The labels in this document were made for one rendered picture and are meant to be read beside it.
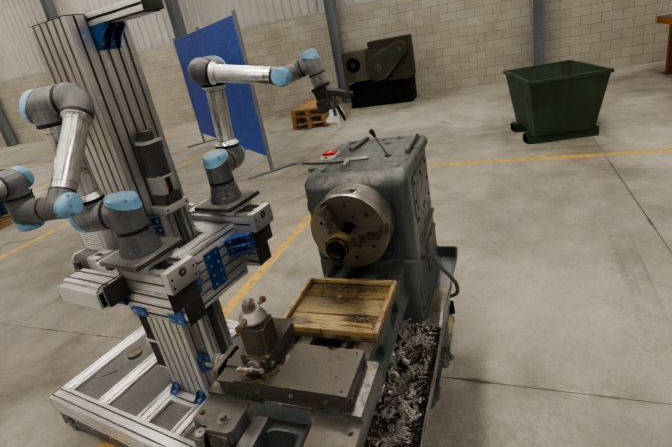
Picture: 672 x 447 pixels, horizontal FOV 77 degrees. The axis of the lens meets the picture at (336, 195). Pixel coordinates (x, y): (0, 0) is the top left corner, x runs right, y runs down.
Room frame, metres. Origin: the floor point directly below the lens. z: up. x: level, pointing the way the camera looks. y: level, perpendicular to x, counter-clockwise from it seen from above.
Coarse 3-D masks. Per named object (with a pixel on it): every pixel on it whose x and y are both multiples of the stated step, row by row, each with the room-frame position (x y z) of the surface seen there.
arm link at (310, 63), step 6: (312, 48) 1.92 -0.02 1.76; (300, 54) 1.91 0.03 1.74; (306, 54) 1.89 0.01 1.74; (312, 54) 1.90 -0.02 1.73; (300, 60) 1.92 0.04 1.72; (306, 60) 1.90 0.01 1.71; (312, 60) 1.89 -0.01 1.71; (318, 60) 1.90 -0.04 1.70; (300, 66) 1.90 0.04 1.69; (306, 66) 1.90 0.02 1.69; (312, 66) 1.89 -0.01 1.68; (318, 66) 1.89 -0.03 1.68; (306, 72) 1.91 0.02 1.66; (312, 72) 1.89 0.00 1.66; (318, 72) 1.89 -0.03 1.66
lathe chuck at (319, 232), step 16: (336, 192) 1.53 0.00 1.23; (368, 192) 1.52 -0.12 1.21; (320, 208) 1.52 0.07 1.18; (336, 208) 1.50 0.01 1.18; (352, 208) 1.47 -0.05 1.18; (368, 208) 1.44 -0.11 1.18; (384, 208) 1.48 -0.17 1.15; (320, 224) 1.53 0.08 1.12; (368, 224) 1.45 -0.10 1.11; (384, 224) 1.42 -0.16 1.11; (320, 240) 1.53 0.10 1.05; (384, 240) 1.43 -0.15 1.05; (352, 256) 1.48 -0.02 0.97; (368, 256) 1.46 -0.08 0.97
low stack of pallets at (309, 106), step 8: (336, 96) 10.26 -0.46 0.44; (304, 104) 9.98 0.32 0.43; (312, 104) 9.71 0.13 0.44; (296, 112) 9.45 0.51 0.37; (304, 112) 9.74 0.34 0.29; (312, 112) 9.37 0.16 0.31; (328, 112) 10.07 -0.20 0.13; (296, 120) 9.39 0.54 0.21; (304, 120) 9.56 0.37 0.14; (312, 120) 9.23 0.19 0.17; (320, 120) 9.17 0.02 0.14; (296, 128) 9.38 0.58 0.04
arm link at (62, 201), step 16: (64, 96) 1.46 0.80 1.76; (80, 96) 1.47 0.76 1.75; (64, 112) 1.43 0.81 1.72; (80, 112) 1.43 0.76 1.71; (64, 128) 1.39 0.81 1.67; (80, 128) 1.41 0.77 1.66; (64, 144) 1.35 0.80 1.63; (80, 144) 1.38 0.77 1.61; (64, 160) 1.32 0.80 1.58; (80, 160) 1.36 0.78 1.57; (64, 176) 1.29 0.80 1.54; (48, 192) 1.26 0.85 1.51; (64, 192) 1.26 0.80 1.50; (48, 208) 1.22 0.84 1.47; (64, 208) 1.21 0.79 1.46; (80, 208) 1.25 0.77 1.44
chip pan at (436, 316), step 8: (448, 256) 2.06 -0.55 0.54; (448, 264) 1.98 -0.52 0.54; (440, 272) 1.92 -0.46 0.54; (440, 280) 1.85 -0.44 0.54; (448, 280) 1.84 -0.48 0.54; (440, 288) 1.78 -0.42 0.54; (440, 296) 1.72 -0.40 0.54; (440, 304) 1.66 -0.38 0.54; (432, 312) 1.61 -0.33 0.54; (440, 312) 1.60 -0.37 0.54; (432, 320) 1.56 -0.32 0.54; (440, 320) 1.55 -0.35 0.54
